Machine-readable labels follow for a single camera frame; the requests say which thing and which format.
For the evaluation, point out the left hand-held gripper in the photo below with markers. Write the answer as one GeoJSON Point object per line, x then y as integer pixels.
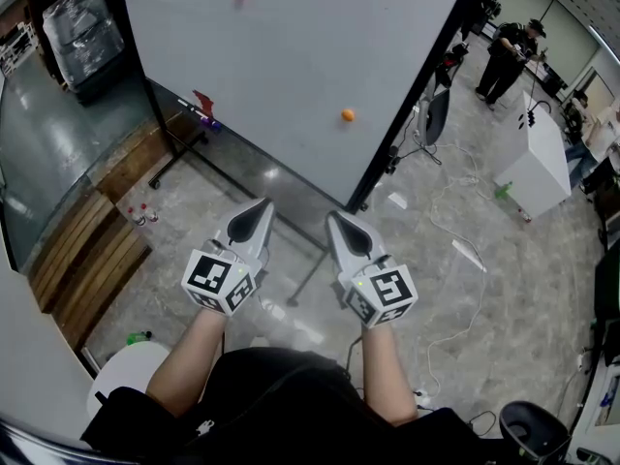
{"type": "Point", "coordinates": [210, 279]}

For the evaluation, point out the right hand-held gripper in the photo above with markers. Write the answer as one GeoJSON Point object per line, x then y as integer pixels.
{"type": "Point", "coordinates": [387, 291]}

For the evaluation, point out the white whiteboard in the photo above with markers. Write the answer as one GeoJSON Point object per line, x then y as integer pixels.
{"type": "Point", "coordinates": [290, 75]}

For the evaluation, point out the person's left forearm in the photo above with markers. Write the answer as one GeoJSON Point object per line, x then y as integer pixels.
{"type": "Point", "coordinates": [186, 366]}

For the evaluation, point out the person's right forearm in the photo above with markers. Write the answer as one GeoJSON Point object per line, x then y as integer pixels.
{"type": "Point", "coordinates": [387, 376]}

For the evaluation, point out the red whiteboard eraser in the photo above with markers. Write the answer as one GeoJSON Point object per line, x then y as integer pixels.
{"type": "Point", "coordinates": [203, 101]}

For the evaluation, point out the blue marker pen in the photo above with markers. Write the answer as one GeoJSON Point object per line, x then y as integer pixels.
{"type": "Point", "coordinates": [210, 123]}

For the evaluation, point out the orange round magnet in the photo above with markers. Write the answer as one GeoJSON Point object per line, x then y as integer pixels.
{"type": "Point", "coordinates": [348, 114]}

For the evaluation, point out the white power strip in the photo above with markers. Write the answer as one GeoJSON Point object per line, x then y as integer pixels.
{"type": "Point", "coordinates": [422, 396]}
{"type": "Point", "coordinates": [465, 180]}

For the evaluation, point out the white marker pen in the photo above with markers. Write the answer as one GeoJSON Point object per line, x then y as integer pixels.
{"type": "Point", "coordinates": [189, 105]}

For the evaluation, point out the grey black office chair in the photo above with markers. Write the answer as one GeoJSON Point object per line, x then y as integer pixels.
{"type": "Point", "coordinates": [436, 114]}

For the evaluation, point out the green bottle black cap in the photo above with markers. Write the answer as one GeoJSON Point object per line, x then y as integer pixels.
{"type": "Point", "coordinates": [138, 338]}

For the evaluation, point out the green plastic bottle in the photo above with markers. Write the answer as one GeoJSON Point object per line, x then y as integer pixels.
{"type": "Point", "coordinates": [504, 190]}

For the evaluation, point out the wooden pallet bench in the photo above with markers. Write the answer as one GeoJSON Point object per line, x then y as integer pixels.
{"type": "Point", "coordinates": [82, 259]}

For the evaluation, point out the small red-capped bottle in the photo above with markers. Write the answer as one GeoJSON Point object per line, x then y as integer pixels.
{"type": "Point", "coordinates": [524, 216]}

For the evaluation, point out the person's black clothing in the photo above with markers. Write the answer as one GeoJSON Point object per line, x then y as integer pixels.
{"type": "Point", "coordinates": [271, 414]}

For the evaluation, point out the white round stool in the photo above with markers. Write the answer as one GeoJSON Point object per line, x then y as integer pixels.
{"type": "Point", "coordinates": [126, 371]}

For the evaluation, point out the white cabinet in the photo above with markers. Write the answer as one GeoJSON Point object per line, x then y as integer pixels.
{"type": "Point", "coordinates": [537, 163]}

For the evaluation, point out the plastic-wrapped pallet stack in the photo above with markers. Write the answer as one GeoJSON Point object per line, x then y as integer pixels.
{"type": "Point", "coordinates": [82, 41]}

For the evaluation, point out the black monitor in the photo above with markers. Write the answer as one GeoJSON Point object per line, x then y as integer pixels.
{"type": "Point", "coordinates": [608, 284]}

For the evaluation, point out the black green office chair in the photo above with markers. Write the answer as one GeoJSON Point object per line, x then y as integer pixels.
{"type": "Point", "coordinates": [533, 429]}

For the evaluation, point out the white desk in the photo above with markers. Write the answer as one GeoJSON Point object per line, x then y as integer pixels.
{"type": "Point", "coordinates": [605, 390]}

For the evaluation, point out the white shelf rack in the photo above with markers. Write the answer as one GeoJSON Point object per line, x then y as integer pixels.
{"type": "Point", "coordinates": [19, 41]}

